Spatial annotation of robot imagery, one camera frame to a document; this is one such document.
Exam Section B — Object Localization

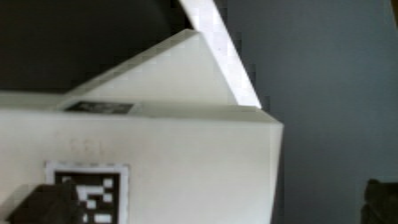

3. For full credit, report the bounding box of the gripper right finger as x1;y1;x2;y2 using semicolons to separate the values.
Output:
360;179;398;224

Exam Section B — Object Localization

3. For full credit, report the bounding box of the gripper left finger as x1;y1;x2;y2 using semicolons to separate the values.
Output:
5;181;83;224

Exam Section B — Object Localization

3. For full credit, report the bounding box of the white cabinet top block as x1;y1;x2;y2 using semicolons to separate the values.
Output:
0;103;282;224

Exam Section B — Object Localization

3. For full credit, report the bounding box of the white cabinet body box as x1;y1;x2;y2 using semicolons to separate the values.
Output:
67;29;236;105

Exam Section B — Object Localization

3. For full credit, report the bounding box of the white U-shaped fence frame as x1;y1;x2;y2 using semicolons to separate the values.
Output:
177;0;261;108

